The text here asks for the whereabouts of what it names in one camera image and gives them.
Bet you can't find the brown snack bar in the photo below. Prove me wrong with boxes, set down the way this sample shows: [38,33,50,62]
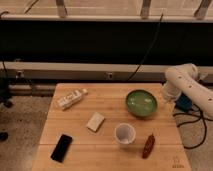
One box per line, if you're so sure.
[142,134,155,159]

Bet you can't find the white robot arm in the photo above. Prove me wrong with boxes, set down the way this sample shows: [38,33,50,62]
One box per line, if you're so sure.
[162,63,213,119]

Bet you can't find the black smartphone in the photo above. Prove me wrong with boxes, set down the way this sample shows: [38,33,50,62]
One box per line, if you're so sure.
[51,134,73,162]

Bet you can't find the white plastic bottle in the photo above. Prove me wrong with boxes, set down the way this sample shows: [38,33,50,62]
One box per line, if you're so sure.
[57,89,88,110]

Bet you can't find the green ceramic bowl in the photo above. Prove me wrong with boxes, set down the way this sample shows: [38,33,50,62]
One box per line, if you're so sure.
[125,89,158,117]

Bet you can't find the white rectangular block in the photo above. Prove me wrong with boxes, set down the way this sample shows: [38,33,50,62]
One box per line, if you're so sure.
[86,112,105,132]

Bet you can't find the blue power box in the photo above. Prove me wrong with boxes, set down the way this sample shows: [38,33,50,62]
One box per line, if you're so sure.
[175,94,192,112]

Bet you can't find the black floor cables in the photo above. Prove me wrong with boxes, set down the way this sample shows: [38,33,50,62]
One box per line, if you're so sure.
[173,103,213,150]

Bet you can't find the wooden table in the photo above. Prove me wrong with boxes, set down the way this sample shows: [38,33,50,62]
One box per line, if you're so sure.
[32,83,191,171]

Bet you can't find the black hanging cable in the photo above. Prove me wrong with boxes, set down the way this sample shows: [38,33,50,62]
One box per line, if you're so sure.
[125,13,165,83]

